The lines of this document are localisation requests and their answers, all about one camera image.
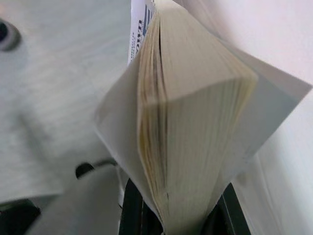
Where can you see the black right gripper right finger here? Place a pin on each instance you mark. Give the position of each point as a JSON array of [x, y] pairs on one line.
[[225, 220]]

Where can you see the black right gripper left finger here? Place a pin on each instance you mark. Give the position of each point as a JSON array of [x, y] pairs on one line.
[[132, 215]]

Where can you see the white book with blue letters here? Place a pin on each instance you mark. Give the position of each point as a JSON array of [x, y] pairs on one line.
[[195, 110]]

